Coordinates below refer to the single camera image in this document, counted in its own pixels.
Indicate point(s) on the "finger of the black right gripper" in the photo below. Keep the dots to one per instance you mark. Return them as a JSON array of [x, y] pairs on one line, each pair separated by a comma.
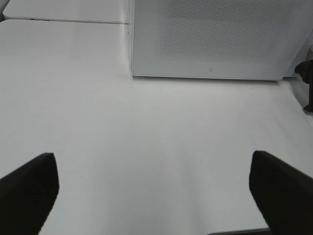
[[309, 106], [305, 70]]

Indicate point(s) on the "white microwave oven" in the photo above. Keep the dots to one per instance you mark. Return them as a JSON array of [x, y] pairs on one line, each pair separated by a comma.
[[215, 36]]

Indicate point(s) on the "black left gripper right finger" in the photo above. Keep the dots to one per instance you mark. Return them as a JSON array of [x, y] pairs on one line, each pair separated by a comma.
[[283, 195]]

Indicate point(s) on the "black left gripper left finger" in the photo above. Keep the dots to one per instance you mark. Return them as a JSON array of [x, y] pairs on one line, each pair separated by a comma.
[[27, 195]]

